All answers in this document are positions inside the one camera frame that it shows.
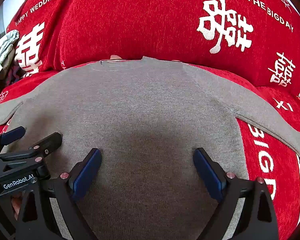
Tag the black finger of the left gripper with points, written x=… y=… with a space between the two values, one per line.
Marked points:
x=46 y=146

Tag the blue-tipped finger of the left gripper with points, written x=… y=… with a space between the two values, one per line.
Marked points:
x=11 y=136

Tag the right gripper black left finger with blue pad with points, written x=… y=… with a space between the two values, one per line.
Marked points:
x=36 y=219

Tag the grey knit sweater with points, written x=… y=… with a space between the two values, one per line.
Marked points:
x=147 y=117

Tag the person's left hand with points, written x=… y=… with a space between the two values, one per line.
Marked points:
x=16 y=201

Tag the white green crumpled cloth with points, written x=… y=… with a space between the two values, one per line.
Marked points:
x=6 y=45

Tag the red wedding sofa cover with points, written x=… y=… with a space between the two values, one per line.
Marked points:
x=256 y=40

